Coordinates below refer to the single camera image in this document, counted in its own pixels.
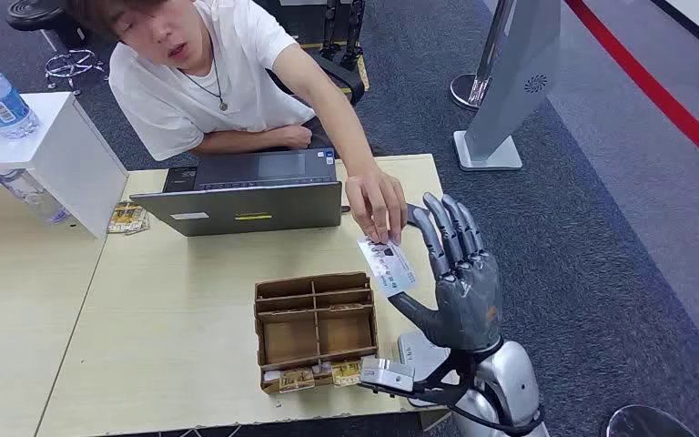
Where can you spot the person's right hand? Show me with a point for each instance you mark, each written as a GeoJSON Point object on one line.
{"type": "Point", "coordinates": [297, 137]}

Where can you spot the person's left hand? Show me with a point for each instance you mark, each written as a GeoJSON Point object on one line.
{"type": "Point", "coordinates": [376, 202]}

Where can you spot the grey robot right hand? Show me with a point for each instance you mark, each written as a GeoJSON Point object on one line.
{"type": "Point", "coordinates": [467, 301]}

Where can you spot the white ID card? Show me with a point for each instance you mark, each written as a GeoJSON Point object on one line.
{"type": "Point", "coordinates": [389, 268]}

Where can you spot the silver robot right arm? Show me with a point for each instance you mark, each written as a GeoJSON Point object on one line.
{"type": "Point", "coordinates": [506, 380]}

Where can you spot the person's left forearm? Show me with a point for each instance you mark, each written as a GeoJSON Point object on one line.
{"type": "Point", "coordinates": [343, 133]}

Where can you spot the person's right forearm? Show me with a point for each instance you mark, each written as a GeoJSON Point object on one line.
{"type": "Point", "coordinates": [235, 142]}

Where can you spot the white card reader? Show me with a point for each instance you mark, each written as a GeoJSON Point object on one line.
{"type": "Point", "coordinates": [417, 353]}

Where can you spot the person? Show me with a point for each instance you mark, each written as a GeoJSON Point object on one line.
{"type": "Point", "coordinates": [235, 72]}

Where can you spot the gold room key card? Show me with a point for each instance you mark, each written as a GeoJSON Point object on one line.
{"type": "Point", "coordinates": [349, 374]}
{"type": "Point", "coordinates": [296, 380]}

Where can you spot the brown wooden card organizer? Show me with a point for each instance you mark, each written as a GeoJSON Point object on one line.
{"type": "Point", "coordinates": [316, 329]}

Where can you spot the stack of gold key cards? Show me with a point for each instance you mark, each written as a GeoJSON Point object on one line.
{"type": "Point", "coordinates": [126, 218]}

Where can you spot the black office chair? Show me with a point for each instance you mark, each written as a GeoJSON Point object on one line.
{"type": "Point", "coordinates": [343, 75]}

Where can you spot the grey laptop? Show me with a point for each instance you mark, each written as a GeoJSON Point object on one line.
{"type": "Point", "coordinates": [247, 208]}

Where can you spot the yellow floor tape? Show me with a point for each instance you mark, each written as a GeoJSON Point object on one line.
{"type": "Point", "coordinates": [363, 75]}

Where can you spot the black humanoid robot legs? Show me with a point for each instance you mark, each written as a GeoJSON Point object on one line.
{"type": "Point", "coordinates": [340, 30]}

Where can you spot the black rectangular phone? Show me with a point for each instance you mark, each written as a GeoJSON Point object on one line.
{"type": "Point", "coordinates": [179, 180]}

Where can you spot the grey kiosk stand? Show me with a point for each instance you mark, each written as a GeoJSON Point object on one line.
{"type": "Point", "coordinates": [506, 78]}

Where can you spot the round chrome base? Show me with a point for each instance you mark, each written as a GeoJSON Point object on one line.
{"type": "Point", "coordinates": [645, 424]}

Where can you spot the white desk riser shelf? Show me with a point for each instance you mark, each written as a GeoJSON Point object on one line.
{"type": "Point", "coordinates": [78, 163]}

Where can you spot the clear unlabelled plastic bottle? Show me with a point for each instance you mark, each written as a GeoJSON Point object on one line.
{"type": "Point", "coordinates": [30, 193]}

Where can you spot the red floor tape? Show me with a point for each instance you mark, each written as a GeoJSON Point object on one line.
{"type": "Point", "coordinates": [657, 93]}

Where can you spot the black stool chrome base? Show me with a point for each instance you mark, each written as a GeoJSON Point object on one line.
{"type": "Point", "coordinates": [36, 13]}

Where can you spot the black camera bracket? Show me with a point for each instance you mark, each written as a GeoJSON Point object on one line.
{"type": "Point", "coordinates": [440, 386]}

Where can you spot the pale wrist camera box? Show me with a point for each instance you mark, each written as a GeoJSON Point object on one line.
{"type": "Point", "coordinates": [387, 374]}

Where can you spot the chrome stanchion post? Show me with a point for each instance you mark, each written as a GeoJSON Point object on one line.
{"type": "Point", "coordinates": [467, 90]}

